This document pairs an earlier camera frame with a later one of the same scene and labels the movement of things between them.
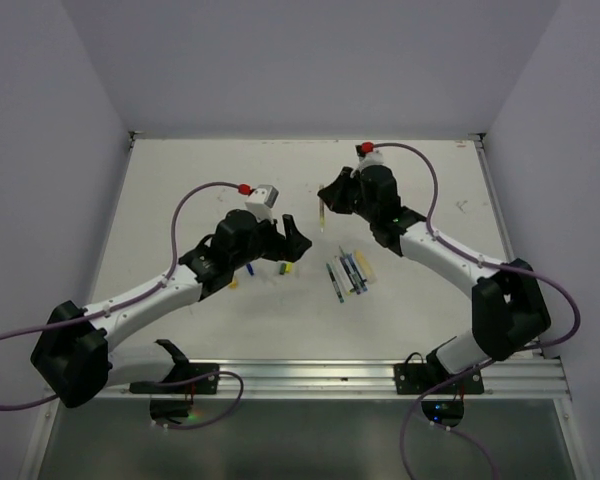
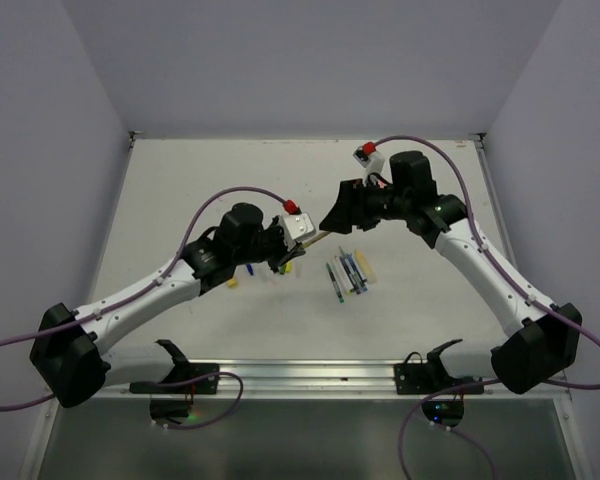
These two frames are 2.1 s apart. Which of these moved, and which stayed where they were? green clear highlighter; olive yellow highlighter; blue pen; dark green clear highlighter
Moved: olive yellow highlighter
Stayed: green clear highlighter; blue pen; dark green clear highlighter
